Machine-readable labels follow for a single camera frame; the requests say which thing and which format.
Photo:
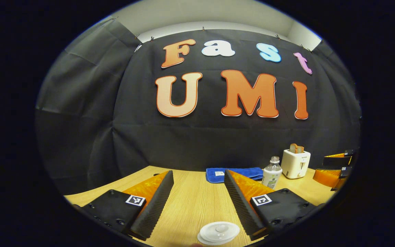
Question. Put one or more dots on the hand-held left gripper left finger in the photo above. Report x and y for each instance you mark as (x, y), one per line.
(153, 209)

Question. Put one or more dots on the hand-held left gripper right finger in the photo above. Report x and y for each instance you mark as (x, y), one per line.
(242, 206)

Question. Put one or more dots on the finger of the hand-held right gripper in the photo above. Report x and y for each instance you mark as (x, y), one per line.
(325, 177)
(336, 161)

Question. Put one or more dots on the white teacup lid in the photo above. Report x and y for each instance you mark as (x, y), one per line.
(219, 230)

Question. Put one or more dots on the clear plastic water bottle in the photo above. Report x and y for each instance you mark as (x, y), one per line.
(272, 175)

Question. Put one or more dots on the white toaster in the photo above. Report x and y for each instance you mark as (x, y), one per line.
(295, 166)

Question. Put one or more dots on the blue folded towel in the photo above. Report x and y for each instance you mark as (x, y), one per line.
(242, 171)

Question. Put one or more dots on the bread slice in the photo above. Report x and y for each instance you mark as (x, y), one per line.
(296, 148)

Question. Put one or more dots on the white saucer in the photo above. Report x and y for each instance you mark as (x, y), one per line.
(207, 242)

